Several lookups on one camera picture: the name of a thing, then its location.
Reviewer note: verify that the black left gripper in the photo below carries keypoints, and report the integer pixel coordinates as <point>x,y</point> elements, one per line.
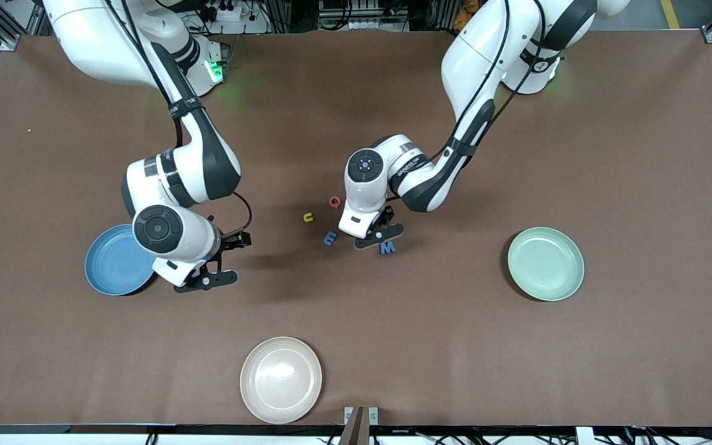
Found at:
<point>386,217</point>

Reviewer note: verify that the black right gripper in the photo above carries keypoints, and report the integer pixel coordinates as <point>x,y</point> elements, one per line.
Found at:
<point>228,241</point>

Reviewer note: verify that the blue uppercase letter M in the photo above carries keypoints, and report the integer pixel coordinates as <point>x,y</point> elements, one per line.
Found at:
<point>387,248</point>

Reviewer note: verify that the red uppercase letter Q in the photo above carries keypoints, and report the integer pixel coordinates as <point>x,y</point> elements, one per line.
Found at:
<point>331,203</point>

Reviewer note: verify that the blue lowercase letter m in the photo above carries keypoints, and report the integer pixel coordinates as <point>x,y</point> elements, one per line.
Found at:
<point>329,238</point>

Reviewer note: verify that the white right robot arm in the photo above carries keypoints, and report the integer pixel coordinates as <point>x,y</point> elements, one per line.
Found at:
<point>207,161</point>

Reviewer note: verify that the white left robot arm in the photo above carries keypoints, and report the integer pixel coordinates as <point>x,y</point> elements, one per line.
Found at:
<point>486,55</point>

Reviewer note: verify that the blue plate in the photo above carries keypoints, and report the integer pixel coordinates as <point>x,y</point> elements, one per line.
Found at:
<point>109,266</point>

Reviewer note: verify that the beige plate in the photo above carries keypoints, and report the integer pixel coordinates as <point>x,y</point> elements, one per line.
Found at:
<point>280,379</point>

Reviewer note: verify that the green plate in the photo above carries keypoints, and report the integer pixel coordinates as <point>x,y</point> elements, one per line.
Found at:
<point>546,264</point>

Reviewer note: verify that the grey metal rack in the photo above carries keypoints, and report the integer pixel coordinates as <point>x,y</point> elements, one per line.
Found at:
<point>362,21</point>

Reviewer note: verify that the orange bag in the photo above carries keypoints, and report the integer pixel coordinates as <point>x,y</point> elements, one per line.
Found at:
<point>464,18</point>

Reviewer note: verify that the white power strip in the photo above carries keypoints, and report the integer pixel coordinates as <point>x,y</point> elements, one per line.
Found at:
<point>227,11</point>

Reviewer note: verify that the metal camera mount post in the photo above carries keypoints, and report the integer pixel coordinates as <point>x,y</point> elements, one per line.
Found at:
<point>361,426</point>

